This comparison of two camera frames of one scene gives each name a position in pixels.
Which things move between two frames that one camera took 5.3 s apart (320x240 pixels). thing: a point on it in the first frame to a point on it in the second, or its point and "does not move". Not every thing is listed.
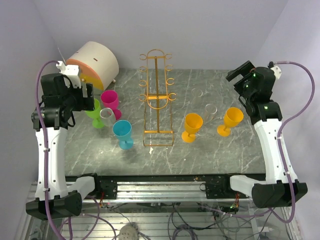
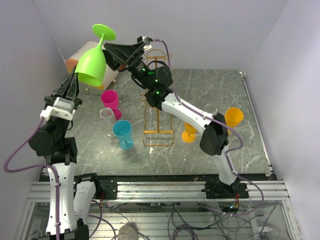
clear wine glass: x=210 y=110 does not move
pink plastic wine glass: x=110 y=99 does not move
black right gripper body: x=242 y=87 to x=138 y=69
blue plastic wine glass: x=122 y=130 does not move
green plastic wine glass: x=95 y=114 to x=91 y=66
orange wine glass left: x=193 y=123 does not move
